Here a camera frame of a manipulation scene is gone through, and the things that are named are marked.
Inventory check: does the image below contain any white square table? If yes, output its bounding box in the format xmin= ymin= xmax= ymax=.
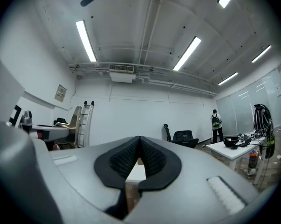
xmin=125 ymin=157 xmax=147 ymax=185

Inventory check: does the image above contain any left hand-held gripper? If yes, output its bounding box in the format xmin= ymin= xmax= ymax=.
xmin=8 ymin=105 xmax=69 ymax=152

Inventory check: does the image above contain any black backpack with cables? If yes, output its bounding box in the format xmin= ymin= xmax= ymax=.
xmin=253 ymin=104 xmax=276 ymax=160

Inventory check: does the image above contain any tall black office chair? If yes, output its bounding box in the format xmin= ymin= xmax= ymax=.
xmin=163 ymin=123 xmax=173 ymax=142

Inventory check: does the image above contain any aluminium ladder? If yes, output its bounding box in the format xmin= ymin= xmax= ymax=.
xmin=75 ymin=100 xmax=95 ymax=148

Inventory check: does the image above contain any white long table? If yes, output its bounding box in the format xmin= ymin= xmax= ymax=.
xmin=206 ymin=136 xmax=267 ymax=186

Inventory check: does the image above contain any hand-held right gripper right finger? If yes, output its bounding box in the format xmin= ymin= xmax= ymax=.
xmin=124 ymin=135 xmax=260 ymax=224

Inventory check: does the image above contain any tangle of black devices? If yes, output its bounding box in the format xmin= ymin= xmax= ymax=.
xmin=237 ymin=129 xmax=260 ymax=147

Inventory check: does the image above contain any low black office chair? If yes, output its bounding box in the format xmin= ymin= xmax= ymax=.
xmin=172 ymin=130 xmax=200 ymax=149

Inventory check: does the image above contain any orange black device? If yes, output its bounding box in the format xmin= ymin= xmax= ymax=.
xmin=248 ymin=151 xmax=259 ymax=169

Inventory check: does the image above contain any white ceiling air conditioner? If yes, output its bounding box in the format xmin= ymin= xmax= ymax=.
xmin=108 ymin=64 xmax=137 ymax=84

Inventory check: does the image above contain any black headset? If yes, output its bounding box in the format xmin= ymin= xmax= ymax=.
xmin=223 ymin=136 xmax=240 ymax=149

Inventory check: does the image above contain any grey wall electrical panel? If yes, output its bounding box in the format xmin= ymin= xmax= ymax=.
xmin=54 ymin=84 xmax=68 ymax=103

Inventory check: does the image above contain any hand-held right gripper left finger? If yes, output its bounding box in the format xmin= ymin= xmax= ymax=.
xmin=31 ymin=135 xmax=141 ymax=224

